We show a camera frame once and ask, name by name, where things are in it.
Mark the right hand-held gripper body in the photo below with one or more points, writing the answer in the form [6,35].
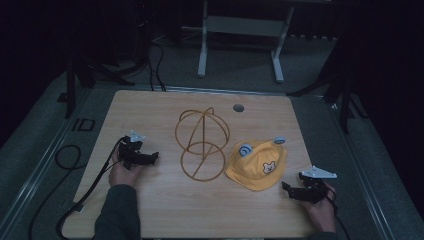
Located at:
[314,186]

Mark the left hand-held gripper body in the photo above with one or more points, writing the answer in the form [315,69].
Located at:
[130,154]

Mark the yellow child's hat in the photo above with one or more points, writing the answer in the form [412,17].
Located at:
[258,168]

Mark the person's left hand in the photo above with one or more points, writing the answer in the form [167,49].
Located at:
[122,175]

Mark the person's right hand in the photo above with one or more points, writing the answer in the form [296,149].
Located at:
[321,215]

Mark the black metal stand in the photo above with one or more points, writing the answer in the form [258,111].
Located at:
[343,100]
[70,86]

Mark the white metal desk frame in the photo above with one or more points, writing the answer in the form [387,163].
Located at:
[245,26]

